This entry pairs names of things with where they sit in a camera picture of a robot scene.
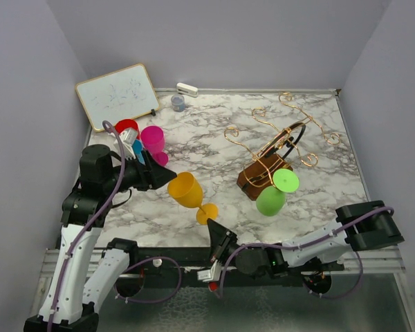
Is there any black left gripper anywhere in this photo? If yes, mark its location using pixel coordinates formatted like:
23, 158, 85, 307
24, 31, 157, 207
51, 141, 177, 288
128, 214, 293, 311
104, 149, 178, 194

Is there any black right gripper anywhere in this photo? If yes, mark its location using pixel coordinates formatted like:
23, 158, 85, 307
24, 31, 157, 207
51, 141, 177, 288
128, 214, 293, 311
207, 218, 244, 266

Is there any yellow plastic wine glass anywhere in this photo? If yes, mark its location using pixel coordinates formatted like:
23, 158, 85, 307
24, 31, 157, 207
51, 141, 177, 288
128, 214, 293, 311
167, 172, 219, 225

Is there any blue plastic wine glass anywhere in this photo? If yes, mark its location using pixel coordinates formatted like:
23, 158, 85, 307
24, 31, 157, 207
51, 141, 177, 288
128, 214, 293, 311
132, 139, 145, 165

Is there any magenta plastic wine glass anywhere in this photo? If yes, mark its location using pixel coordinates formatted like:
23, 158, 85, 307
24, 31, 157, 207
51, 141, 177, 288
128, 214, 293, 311
140, 125, 169, 166

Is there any green plastic wine glass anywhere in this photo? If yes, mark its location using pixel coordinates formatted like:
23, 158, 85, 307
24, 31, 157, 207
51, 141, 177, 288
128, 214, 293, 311
256, 169, 299, 216

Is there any red plastic wine glass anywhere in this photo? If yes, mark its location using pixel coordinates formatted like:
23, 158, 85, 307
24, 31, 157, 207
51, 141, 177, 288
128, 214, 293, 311
114, 119, 140, 139

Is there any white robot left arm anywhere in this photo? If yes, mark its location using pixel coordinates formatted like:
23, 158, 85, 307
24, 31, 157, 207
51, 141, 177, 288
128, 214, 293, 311
24, 144, 176, 331

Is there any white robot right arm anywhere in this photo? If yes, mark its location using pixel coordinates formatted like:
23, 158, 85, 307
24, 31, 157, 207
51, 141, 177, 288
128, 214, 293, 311
197, 201, 404, 282

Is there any small blue glass jar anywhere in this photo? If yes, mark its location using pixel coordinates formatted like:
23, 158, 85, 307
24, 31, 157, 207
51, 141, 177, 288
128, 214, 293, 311
171, 94, 186, 112

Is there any gold framed whiteboard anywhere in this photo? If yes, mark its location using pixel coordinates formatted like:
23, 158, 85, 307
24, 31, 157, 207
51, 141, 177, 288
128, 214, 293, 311
75, 64, 160, 132

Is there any white eraser block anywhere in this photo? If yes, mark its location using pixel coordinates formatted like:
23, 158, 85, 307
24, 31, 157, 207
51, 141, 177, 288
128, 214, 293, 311
176, 82, 199, 98

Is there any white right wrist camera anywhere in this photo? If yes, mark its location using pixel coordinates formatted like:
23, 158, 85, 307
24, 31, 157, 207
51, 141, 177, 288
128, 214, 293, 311
197, 261, 223, 292

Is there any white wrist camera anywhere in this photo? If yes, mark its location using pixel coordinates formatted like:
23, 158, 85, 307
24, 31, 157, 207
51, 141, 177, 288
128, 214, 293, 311
114, 128, 138, 160
197, 261, 223, 292

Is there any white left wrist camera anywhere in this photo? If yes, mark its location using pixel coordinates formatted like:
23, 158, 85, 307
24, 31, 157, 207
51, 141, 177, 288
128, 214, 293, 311
114, 128, 138, 160

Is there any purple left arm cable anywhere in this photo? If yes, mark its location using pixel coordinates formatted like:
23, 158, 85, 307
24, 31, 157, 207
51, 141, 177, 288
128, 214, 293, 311
46, 120, 183, 332

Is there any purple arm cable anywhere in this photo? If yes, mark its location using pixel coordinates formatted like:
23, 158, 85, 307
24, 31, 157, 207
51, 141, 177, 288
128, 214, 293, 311
214, 206, 395, 300
46, 120, 183, 332

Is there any copper wire glass rack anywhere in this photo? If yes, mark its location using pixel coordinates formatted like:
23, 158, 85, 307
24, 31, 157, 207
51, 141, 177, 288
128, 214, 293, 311
223, 91, 341, 201

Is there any black metal base frame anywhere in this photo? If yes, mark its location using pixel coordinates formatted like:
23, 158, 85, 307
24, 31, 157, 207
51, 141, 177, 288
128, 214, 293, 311
57, 224, 388, 290

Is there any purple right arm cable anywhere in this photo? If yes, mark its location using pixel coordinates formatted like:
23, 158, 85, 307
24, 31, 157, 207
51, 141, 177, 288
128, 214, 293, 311
214, 206, 395, 300

